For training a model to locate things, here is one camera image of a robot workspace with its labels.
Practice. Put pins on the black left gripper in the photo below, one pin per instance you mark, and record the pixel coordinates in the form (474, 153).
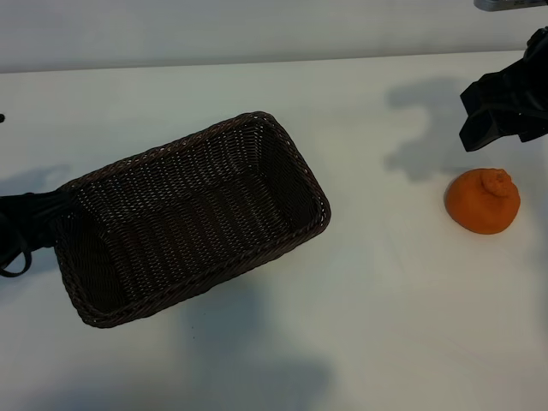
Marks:
(21, 222)

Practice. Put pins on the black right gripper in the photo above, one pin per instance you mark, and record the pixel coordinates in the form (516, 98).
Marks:
(528, 100)

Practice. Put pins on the orange with knobby stem end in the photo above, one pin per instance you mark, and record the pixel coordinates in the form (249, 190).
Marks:
(479, 205)

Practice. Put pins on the dark brown wicker basket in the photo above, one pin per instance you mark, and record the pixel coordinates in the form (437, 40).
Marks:
(192, 214)

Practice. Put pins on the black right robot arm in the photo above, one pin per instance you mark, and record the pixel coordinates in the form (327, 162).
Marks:
(538, 43)

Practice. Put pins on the grey metal device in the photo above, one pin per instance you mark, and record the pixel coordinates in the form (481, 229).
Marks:
(509, 3)

